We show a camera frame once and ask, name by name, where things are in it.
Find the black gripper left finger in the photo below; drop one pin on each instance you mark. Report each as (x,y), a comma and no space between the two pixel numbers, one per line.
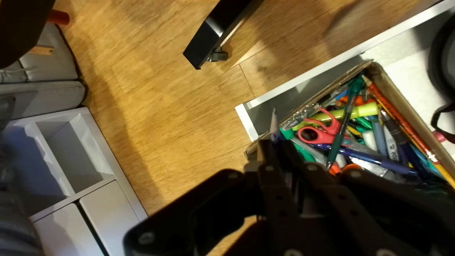
(214,213)

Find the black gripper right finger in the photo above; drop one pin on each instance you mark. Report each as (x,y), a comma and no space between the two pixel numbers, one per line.
(360,217)

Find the orange pencil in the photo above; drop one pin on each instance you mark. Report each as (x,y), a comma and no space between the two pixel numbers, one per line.
(403,128)

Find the blue ballpoint pen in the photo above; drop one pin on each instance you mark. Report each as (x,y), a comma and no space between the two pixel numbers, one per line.
(374,162)

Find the red scissors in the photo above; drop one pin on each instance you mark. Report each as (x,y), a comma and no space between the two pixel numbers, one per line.
(314,132)

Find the dark green marker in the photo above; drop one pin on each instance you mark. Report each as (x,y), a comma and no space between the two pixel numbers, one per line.
(346,113)

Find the yellow highlighter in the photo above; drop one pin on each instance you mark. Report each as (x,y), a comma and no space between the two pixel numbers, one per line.
(360,110)

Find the white tray of markers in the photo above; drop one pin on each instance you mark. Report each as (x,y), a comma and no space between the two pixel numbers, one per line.
(417,115)

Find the grey plastic storage bins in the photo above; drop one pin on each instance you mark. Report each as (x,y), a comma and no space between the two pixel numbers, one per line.
(61,156)

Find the open white drawer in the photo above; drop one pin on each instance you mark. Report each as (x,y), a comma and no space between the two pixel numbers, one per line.
(407,51)

